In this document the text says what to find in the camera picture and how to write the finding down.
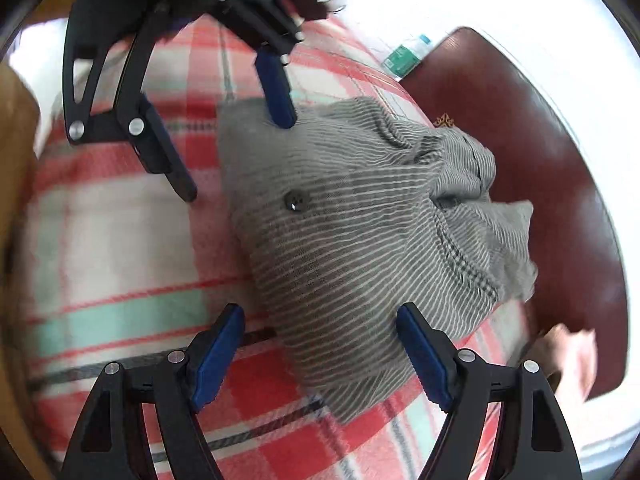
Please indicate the pink sweater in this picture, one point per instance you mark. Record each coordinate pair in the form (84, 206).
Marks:
(568, 360)

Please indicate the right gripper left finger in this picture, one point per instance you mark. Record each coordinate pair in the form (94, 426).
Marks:
(110, 440)

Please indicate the dark brown wooden headboard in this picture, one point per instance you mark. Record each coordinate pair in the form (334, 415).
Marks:
(467, 82)

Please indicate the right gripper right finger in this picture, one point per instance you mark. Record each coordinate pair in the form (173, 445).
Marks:
(533, 441)

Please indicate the green label water bottle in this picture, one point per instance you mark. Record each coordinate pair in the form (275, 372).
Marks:
(409, 54)

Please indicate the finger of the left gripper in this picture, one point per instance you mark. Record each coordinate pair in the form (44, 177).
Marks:
(268, 29)
(132, 118)

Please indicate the left forearm tan sleeve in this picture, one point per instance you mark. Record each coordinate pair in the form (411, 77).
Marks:
(20, 452)

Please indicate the grey striped shirt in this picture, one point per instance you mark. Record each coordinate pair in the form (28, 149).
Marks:
(350, 214)

